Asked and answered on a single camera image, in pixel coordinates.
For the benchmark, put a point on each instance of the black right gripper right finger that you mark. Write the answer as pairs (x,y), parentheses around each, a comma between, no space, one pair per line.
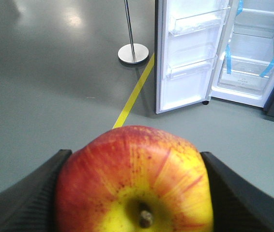
(238,206)

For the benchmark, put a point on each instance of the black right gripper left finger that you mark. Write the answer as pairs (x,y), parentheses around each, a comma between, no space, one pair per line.
(28,205)

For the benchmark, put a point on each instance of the red yellow apple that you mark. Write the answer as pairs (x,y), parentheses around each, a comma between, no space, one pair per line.
(134,179)

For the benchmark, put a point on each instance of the white fridge door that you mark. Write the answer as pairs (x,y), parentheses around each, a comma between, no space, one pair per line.
(184,49)

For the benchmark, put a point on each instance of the clear fridge crisper drawer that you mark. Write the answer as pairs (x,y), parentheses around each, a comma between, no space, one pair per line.
(245,75)

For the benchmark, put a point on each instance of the dark grey fridge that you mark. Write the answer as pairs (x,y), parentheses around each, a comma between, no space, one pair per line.
(249,31)

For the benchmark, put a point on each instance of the yellow floor tape line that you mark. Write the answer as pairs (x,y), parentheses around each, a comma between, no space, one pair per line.
(120,121)

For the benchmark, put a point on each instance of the blue tape strip right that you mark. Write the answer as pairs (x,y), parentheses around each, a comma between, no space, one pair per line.
(268,69)

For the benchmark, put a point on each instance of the blue tape strip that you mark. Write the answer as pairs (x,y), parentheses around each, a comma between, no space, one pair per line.
(268,69)
(228,60)

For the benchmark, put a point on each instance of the lower clear door shelf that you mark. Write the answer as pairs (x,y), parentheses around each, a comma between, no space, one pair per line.
(189,69)

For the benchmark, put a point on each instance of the clear door shelf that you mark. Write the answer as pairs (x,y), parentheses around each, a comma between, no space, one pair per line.
(181,26)
(189,69)

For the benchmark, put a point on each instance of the blue tape strip left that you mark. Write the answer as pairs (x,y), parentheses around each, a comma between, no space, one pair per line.
(228,60)

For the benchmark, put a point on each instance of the silver stanchion pole with base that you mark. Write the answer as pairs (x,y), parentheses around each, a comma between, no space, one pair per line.
(132,53)

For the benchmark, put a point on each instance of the upper clear door shelf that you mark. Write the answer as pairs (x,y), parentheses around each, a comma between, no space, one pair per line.
(181,26)

